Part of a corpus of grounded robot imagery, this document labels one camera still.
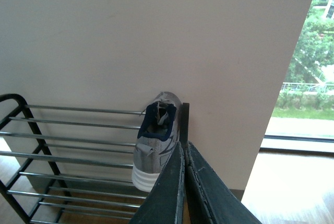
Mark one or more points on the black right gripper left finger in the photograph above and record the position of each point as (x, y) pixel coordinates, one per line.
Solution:
(165, 202)

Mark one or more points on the black metal shoe rack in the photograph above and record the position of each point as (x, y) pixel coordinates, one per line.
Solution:
(75, 164)

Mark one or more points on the grey sneaker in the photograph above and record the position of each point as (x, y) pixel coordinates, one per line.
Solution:
(157, 136)

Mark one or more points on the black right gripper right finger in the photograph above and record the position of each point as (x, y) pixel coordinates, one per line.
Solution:
(208, 198)

